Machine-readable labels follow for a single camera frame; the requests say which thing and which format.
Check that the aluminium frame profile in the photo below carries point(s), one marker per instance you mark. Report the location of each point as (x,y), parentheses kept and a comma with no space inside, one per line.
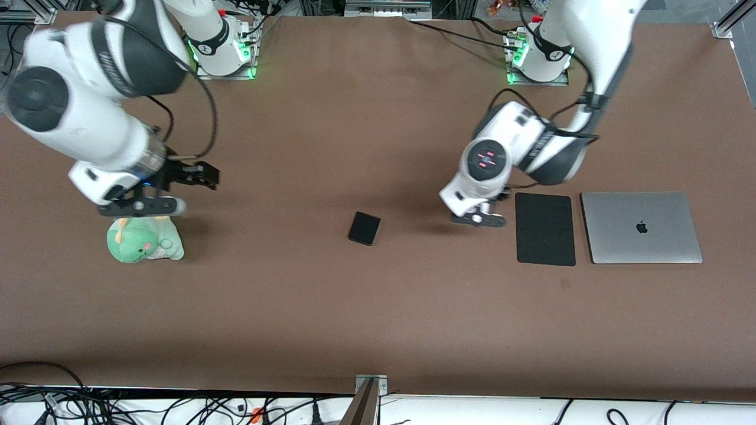
(23,13)
(732,23)

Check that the black smartphone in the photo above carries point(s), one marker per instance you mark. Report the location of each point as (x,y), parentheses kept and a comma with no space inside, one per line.
(364,228)

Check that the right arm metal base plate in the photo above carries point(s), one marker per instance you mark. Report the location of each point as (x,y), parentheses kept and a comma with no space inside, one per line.
(236,77)

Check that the black mouse pad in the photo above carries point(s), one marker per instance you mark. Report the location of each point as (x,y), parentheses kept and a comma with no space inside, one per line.
(545,229)

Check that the green dinosaur plush toy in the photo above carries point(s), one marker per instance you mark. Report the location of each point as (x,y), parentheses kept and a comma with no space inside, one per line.
(142,245)

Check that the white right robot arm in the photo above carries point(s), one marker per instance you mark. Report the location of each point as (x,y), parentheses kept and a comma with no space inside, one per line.
(77,118)

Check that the grey metal box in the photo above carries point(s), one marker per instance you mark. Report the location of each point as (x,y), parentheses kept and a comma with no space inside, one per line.
(387,7)

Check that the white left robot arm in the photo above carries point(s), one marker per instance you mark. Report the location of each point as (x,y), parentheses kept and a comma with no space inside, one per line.
(608,41)

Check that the aluminium post with bracket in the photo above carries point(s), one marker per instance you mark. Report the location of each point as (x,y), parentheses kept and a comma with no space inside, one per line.
(366,401)

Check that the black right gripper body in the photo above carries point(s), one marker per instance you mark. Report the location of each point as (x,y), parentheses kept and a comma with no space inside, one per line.
(175,172)

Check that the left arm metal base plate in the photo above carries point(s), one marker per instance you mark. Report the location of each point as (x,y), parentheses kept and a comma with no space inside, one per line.
(561,83)

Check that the silver closed laptop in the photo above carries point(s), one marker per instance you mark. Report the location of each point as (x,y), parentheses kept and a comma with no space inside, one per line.
(641,227)

